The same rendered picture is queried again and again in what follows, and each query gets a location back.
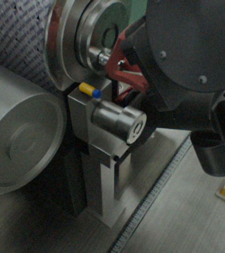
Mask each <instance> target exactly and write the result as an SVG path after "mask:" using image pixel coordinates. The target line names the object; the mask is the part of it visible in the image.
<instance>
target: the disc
mask: <svg viewBox="0 0 225 253"><path fill-rule="evenodd" d="M69 1H70V0H51V1H50V5H49V7H48V13H47V16H46V20H45V27H44V34H43V55H44V64H45V68H46V72H47V74H48V77H49V79H50V81H51V82H52V84H53V85H54V86H55V87H56V88H57V89H58V90H59V91H61V92H63V93H65V94H69V93H71V92H72V91H73V90H75V89H76V88H77V87H78V86H79V85H80V84H81V83H76V82H74V81H72V80H70V79H69V78H68V77H67V76H66V74H65V73H64V71H63V69H62V66H61V64H60V60H59V32H60V27H61V23H62V19H63V16H64V13H65V10H66V8H67V5H68V3H69ZM131 9H132V0H127V12H128V17H129V23H130V17H131ZM106 74H107V73H106V71H105V70H104V71H103V72H102V73H101V74H100V76H102V77H105V76H106Z"/></svg>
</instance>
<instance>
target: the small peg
mask: <svg viewBox="0 0 225 253"><path fill-rule="evenodd" d="M110 56H111V54H110V53H107V52H105V51H103V52H102V53H101V54H100V55H99V58H98V63H99V64H101V65H105V64H106V62H107V60H108V59H109V58H110ZM125 66H126V63H125V60H123V59H121V61H120V62H119V63H118V65H117V66H116V68H117V69H118V70H119V71H123V70H124V68H125Z"/></svg>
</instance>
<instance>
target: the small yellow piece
mask: <svg viewBox="0 0 225 253"><path fill-rule="evenodd" d="M79 89H80V91H82V93H83V94H84V93H86V94H88V95H90V96H93V97H95V98H96V99H98V98H99V97H100V95H101V91H100V90H98V89H96V88H94V87H92V86H90V85H88V84H86V83H81V84H80V87H79Z"/></svg>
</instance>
